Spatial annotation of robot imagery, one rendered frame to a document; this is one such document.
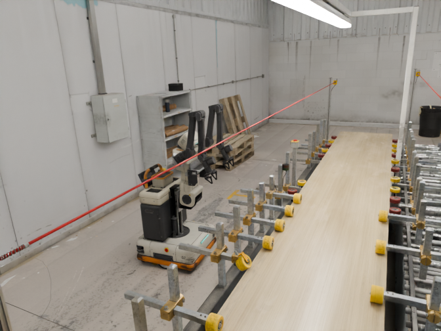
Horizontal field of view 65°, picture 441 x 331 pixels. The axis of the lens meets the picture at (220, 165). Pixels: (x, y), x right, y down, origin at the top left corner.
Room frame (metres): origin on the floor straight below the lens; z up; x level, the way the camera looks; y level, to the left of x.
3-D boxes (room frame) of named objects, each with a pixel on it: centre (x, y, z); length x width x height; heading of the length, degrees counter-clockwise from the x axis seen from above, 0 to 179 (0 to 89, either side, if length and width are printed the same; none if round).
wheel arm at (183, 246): (1.83, 0.11, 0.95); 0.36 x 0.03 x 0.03; 64
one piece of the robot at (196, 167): (3.24, 0.23, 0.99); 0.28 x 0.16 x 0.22; 158
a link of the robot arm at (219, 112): (3.38, -0.01, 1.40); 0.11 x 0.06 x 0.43; 157
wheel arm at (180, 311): (1.35, 0.27, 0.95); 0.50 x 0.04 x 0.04; 64
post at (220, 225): (1.83, 0.02, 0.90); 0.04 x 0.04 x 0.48; 64
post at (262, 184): (2.50, -0.32, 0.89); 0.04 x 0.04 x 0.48; 64
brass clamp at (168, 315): (1.36, 0.25, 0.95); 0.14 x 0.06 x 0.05; 154
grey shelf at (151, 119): (5.59, 0.83, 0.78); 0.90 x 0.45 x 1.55; 154
